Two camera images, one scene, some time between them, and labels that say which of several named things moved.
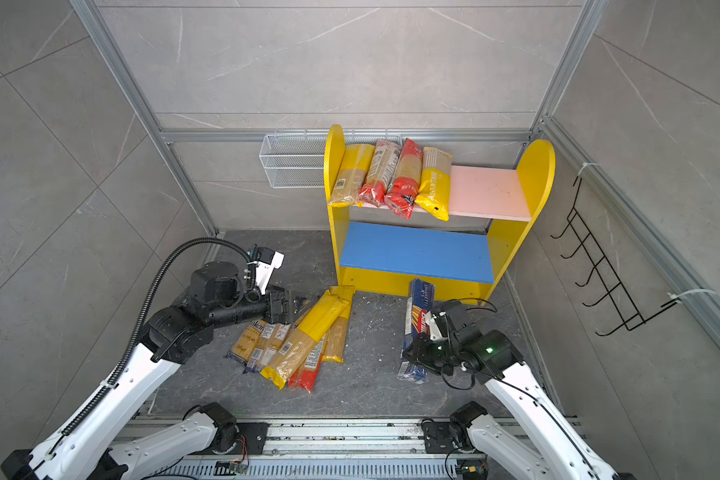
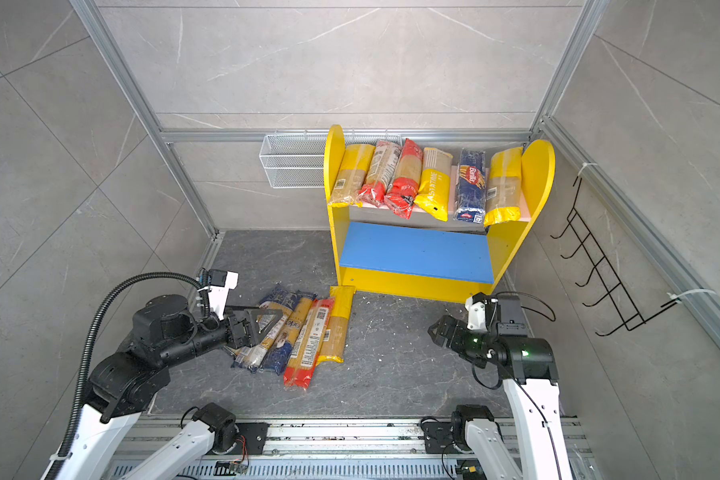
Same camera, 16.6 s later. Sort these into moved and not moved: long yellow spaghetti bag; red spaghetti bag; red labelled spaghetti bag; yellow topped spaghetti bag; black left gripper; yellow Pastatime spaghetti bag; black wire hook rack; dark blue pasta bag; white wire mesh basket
Moved: dark blue pasta bag; long yellow spaghetti bag; black left gripper
Not moved: red labelled spaghetti bag; yellow Pastatime spaghetti bag; red spaghetti bag; yellow topped spaghetti bag; black wire hook rack; white wire mesh basket
